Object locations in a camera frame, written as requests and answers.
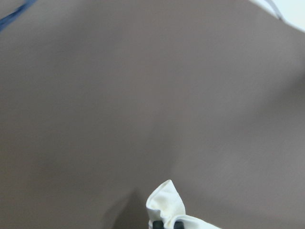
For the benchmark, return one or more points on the crossing blue tape line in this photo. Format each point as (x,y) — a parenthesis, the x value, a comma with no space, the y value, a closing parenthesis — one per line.
(7,20)

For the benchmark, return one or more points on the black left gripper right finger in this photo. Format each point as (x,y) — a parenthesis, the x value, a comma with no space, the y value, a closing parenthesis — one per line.
(178,225)

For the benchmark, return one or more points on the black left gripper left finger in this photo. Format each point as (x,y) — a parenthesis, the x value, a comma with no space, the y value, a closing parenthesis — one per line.
(158,224)

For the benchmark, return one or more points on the cream long-sleeve cat shirt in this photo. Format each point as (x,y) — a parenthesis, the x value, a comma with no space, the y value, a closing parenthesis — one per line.
(165,204)

